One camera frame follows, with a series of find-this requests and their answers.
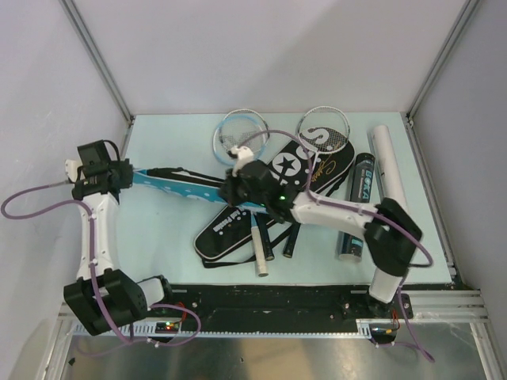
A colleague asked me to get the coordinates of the blue racket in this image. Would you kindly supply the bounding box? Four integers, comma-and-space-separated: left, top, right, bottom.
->
213, 114, 270, 277

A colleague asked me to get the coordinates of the black racket bag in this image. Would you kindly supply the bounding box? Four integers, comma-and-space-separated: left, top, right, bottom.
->
194, 141, 355, 268

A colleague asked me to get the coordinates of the blue racket bag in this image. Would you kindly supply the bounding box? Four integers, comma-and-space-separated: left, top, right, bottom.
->
130, 166, 270, 215

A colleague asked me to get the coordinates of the white racket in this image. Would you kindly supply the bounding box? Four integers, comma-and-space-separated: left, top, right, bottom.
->
282, 104, 353, 258
212, 108, 274, 261

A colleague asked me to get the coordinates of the black shuttlecock tube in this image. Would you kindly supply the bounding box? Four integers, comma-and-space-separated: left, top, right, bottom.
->
337, 153, 375, 263

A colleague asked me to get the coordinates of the white shuttlecock tube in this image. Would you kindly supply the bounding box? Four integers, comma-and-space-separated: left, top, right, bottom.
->
370, 124, 408, 211

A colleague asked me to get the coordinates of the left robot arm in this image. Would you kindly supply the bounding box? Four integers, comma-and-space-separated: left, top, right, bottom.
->
63, 159, 176, 336

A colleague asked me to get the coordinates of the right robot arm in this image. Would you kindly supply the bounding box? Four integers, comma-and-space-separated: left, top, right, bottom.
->
218, 160, 422, 317

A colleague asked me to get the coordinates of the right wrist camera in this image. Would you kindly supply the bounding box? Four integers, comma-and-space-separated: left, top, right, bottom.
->
229, 146, 254, 177

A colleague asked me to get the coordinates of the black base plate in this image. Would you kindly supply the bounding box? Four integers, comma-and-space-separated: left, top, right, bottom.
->
134, 283, 413, 333

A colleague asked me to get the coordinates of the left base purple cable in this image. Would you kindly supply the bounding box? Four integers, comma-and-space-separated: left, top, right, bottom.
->
74, 302, 201, 359

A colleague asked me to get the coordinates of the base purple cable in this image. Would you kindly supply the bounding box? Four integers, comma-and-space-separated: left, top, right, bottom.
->
74, 302, 201, 359
374, 312, 435, 363

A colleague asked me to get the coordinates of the aluminium frame post left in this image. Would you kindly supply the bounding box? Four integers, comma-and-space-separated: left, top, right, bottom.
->
59, 0, 134, 126

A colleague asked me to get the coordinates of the aluminium frame post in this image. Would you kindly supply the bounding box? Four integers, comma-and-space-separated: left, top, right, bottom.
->
406, 0, 482, 121
59, 0, 134, 126

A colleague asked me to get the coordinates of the white cable duct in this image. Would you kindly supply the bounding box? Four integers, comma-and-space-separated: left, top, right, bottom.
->
73, 318, 401, 340

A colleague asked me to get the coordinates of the aluminium rail right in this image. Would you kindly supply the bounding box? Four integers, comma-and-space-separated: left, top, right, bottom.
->
401, 112, 481, 295

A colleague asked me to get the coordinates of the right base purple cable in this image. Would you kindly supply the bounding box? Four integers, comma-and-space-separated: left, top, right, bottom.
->
374, 312, 435, 363

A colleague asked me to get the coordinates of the aluminium frame post right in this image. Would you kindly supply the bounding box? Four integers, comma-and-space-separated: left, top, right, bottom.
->
406, 0, 482, 121

